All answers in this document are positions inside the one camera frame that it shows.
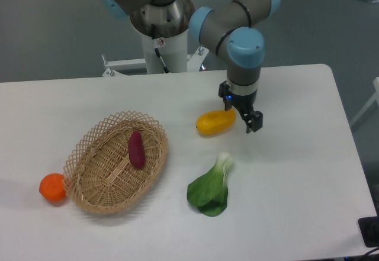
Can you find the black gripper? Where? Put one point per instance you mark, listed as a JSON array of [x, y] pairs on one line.
[[244, 105]]

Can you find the yellow mango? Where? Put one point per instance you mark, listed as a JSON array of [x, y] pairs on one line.
[[215, 122]]

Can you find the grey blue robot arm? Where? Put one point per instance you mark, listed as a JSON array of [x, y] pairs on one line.
[[229, 33]]

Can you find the green bok choy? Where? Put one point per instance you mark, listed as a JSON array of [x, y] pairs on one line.
[[209, 192]]

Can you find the purple sweet potato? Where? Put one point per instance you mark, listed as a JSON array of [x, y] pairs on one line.
[[136, 150]]

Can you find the woven wicker basket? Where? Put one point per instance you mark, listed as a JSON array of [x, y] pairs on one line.
[[98, 175]]

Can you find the black device at table edge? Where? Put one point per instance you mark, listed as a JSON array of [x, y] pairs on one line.
[[369, 230]]

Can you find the orange tangerine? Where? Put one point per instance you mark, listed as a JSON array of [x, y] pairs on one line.
[[52, 188]]

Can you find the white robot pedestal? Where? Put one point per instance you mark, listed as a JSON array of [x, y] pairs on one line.
[[164, 35]]

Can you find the white frame at right edge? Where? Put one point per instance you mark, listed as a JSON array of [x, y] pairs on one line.
[[367, 110]]

